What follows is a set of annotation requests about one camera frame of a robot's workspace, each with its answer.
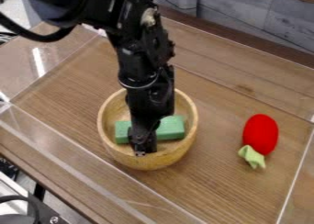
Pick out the brown wooden bowl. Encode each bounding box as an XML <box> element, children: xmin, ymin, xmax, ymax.
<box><xmin>97</xmin><ymin>89</ymin><xmax>199</xmax><ymax>171</ymax></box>

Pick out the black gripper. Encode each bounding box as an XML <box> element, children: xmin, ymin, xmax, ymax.
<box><xmin>117</xmin><ymin>65</ymin><xmax>174</xmax><ymax>157</ymax></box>

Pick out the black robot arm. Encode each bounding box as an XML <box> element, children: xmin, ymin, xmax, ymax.
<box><xmin>0</xmin><ymin>0</ymin><xmax>175</xmax><ymax>156</ymax></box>

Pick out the green rectangular block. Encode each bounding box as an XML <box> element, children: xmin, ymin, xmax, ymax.
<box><xmin>113</xmin><ymin>115</ymin><xmax>186</xmax><ymax>144</ymax></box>

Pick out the black metal bracket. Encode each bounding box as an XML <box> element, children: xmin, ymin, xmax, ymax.
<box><xmin>28</xmin><ymin>194</ymin><xmax>69</xmax><ymax>224</ymax></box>

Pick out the black cable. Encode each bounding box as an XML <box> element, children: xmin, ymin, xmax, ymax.
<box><xmin>0</xmin><ymin>196</ymin><xmax>33</xmax><ymax>224</ymax></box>

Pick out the red plush tomato toy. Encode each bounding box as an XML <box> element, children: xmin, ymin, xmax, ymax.
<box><xmin>238</xmin><ymin>114</ymin><xmax>278</xmax><ymax>169</ymax></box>

